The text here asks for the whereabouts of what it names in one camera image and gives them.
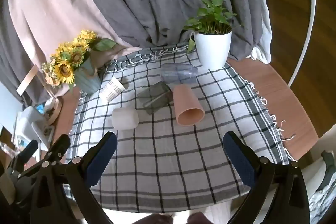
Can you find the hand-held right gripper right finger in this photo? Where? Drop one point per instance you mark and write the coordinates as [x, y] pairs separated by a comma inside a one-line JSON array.
[[240, 161]]

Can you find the round wooden stand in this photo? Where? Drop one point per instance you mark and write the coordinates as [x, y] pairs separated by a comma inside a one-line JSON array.
[[57, 108]]

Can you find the white plastic box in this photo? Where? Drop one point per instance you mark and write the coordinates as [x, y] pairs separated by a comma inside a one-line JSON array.
[[29, 119]]

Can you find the white plant pot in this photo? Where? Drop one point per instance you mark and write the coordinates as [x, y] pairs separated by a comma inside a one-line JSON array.
[[212, 49]]

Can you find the pink cup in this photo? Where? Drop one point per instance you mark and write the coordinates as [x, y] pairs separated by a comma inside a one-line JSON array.
[[187, 106]]

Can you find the checked fringed cloth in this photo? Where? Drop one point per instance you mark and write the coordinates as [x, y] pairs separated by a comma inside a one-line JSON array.
[[170, 155]]

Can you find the dark cloth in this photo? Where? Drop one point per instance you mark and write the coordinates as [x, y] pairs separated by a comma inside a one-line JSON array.
[[328, 169]]

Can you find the white curtain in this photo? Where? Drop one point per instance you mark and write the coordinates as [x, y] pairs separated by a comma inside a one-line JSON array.
[[263, 29]]

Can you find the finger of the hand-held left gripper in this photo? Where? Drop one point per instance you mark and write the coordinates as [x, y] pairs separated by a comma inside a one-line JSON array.
[[61, 143], [29, 151]]

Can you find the sunflower bouquet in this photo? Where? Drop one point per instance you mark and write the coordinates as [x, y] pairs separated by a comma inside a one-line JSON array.
[[64, 70]]

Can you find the pale wooden strip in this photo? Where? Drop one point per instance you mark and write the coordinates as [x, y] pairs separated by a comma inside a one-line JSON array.
[[27, 79]]

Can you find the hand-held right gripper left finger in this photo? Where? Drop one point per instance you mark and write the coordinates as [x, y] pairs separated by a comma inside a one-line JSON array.
[[101, 158]]

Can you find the white dotted cup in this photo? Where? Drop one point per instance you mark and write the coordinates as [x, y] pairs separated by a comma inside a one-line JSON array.
[[111, 88]]

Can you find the blue-green ribbed vase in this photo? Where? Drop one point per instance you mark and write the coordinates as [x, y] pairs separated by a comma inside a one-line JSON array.
[[88, 79]]

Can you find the white curved tube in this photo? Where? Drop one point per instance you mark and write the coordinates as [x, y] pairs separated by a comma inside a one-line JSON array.
[[311, 16]]

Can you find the pink curtain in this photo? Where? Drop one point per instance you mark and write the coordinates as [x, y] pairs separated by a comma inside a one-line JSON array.
[[52, 3]]

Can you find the green leafy plant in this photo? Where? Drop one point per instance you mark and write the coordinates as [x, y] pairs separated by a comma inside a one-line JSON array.
[[212, 16]]

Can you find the grey translucent cup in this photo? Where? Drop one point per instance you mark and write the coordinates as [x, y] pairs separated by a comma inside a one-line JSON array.
[[155, 98]]

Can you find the clear plastic cup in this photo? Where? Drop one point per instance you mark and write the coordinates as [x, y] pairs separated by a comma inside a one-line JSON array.
[[178, 73]]

